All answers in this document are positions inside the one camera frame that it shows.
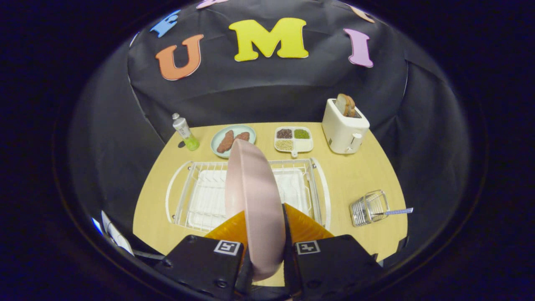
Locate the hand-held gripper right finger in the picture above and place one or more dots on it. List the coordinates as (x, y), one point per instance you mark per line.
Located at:
(326, 267)

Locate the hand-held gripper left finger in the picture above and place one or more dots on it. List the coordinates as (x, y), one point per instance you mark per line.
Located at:
(200, 267)

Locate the pink plate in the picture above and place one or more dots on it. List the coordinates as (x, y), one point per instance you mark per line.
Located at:
(255, 200)

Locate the teal plate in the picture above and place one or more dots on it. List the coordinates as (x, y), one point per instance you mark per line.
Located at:
(217, 142)

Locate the green dish soap bottle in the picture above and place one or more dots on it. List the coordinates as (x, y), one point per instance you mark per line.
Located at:
(186, 133)

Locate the white drip tray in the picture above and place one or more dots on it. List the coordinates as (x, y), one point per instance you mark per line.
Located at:
(207, 196)

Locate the white device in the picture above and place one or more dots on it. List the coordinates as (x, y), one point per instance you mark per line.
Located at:
(117, 236)

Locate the white compartment tray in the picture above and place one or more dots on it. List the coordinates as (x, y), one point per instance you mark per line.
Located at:
(303, 145)

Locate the large brown meat piece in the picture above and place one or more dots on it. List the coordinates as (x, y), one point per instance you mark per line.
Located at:
(225, 142)

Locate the small brown meat piece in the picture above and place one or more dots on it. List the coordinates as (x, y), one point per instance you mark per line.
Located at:
(242, 136)

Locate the white toaster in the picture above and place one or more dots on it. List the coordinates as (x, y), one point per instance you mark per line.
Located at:
(340, 129)

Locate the brown bread slice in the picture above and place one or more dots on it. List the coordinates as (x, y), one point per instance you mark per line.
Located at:
(345, 104)

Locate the black backdrop cloth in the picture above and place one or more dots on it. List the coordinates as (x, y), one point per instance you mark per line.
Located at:
(271, 92)

